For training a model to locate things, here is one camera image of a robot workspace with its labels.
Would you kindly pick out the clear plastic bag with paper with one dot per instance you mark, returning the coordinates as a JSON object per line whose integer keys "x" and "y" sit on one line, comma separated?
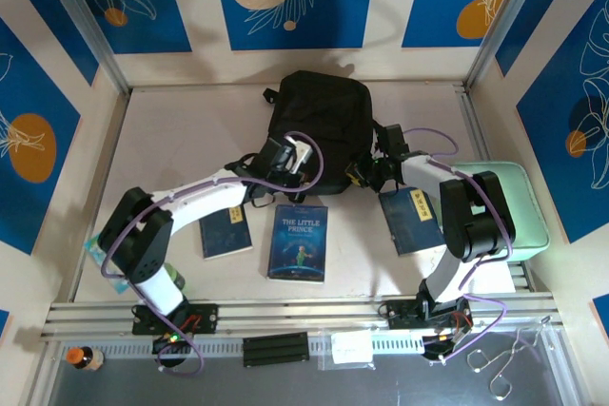
{"x": 347, "y": 349}

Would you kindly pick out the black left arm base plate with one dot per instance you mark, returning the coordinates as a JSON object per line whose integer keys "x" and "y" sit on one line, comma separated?
{"x": 204, "y": 318}

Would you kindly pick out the mint green pencil case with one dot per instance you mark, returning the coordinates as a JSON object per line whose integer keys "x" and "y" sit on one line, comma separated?
{"x": 525, "y": 206}

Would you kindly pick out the Little Prince book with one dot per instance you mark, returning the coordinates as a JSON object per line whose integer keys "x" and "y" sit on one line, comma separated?
{"x": 297, "y": 244}

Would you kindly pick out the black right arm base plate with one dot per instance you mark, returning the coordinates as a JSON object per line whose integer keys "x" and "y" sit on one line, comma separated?
{"x": 399, "y": 313}

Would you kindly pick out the aluminium corner post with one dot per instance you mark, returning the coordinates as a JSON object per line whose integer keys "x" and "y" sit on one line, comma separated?
{"x": 509, "y": 11}
{"x": 81, "y": 16}

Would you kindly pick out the small dark blue book two-column label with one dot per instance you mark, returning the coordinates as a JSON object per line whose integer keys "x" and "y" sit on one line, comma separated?
{"x": 226, "y": 237}

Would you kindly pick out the dark blue book narrow yellow label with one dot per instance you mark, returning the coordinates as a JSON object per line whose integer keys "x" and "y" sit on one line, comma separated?
{"x": 411, "y": 225}

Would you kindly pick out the small green bottle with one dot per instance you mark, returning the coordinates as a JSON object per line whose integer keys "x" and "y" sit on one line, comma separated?
{"x": 177, "y": 278}

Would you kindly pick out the black ribbed block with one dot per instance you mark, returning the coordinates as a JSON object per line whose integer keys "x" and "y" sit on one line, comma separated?
{"x": 275, "y": 350}

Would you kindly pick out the aluminium rail frame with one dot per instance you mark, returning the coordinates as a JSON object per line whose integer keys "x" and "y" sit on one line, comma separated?
{"x": 295, "y": 311}

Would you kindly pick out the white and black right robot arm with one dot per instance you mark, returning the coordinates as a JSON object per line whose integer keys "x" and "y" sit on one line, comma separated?
{"x": 476, "y": 220}

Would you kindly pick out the orange-capped brown bottle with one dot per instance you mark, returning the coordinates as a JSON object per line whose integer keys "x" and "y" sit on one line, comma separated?
{"x": 85, "y": 358}

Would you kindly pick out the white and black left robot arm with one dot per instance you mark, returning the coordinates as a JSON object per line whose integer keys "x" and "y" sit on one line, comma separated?
{"x": 143, "y": 239}

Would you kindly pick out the black backpack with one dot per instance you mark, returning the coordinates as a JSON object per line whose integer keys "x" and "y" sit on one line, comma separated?
{"x": 328, "y": 111}

